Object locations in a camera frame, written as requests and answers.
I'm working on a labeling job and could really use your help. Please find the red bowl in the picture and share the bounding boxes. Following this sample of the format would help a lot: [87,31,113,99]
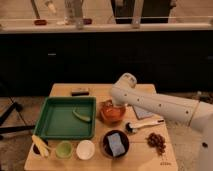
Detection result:
[100,100,126,124]

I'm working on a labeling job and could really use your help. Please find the green small cup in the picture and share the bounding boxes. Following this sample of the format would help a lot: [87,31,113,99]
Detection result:
[55,141,72,159]

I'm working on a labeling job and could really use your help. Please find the green plastic tray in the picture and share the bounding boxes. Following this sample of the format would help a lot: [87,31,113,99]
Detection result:
[34,97,96,140]

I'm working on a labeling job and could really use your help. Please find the white small bowl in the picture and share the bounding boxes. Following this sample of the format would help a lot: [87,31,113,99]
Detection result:
[76,140,95,160]

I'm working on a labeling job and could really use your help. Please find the blue sponge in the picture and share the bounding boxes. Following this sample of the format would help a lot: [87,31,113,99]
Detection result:
[107,133,125,157]

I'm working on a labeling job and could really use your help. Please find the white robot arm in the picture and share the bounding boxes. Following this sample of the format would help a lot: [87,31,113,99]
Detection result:
[109,73,213,171]

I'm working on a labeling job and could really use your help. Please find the green vegetable piece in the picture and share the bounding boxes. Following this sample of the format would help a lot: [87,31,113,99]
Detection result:
[72,110,91,122]

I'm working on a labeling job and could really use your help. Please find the dark rectangular block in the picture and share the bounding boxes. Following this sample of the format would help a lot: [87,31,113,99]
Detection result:
[71,90,89,96]

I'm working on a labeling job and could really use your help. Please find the brown grape bunch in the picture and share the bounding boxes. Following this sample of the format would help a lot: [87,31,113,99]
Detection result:
[147,133,166,156]

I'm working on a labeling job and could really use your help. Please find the grey blue cloth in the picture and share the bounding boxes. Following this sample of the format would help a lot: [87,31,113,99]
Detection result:
[133,106,153,120]

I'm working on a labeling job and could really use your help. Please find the dark brown bowl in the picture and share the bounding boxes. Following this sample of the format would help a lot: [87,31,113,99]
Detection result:
[101,130,129,158]

